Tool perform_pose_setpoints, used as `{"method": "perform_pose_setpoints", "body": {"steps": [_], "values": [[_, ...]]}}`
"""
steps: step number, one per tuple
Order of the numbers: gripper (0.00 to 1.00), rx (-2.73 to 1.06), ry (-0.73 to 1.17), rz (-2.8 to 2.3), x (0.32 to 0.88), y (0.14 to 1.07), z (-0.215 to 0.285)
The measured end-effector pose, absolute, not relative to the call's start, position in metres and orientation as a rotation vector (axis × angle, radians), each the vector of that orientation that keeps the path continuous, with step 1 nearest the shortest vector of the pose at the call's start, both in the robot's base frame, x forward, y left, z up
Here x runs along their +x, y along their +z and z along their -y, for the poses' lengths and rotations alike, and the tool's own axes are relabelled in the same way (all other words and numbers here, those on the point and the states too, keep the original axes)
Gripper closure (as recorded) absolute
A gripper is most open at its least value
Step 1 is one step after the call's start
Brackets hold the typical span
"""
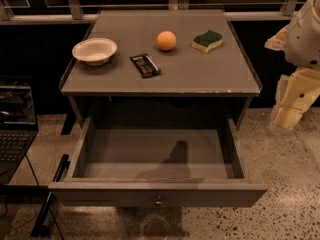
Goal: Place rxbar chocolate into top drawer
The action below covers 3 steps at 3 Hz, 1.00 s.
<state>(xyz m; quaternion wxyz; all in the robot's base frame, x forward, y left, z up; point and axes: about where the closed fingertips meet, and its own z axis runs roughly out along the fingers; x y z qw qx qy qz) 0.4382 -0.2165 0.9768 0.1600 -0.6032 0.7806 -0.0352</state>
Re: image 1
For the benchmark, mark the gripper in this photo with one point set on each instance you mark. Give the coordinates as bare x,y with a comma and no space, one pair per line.
304,40

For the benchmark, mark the black rxbar chocolate bar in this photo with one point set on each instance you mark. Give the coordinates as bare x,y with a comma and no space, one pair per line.
145,65

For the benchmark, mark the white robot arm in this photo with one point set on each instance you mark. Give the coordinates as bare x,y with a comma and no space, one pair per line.
300,42

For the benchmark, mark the grey drawer cabinet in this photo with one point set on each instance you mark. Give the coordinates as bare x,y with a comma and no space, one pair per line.
185,71

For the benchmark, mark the metal drawer knob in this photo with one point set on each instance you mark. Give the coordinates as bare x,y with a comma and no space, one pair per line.
159,201

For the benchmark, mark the open grey top drawer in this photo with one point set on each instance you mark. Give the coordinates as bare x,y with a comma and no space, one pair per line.
131,167

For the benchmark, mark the green yellow sponge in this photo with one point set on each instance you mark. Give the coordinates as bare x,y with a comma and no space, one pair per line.
207,41

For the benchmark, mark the orange fruit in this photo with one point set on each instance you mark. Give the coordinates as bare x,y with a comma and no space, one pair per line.
166,41

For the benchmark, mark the white bowl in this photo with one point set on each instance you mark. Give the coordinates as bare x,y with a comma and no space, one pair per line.
94,51

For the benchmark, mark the black laptop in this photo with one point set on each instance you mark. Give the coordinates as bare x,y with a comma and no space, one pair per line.
18,126

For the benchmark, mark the black stand leg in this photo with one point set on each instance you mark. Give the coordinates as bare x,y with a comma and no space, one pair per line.
39,228

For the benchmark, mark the metal railing frame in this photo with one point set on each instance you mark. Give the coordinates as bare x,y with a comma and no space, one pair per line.
25,12

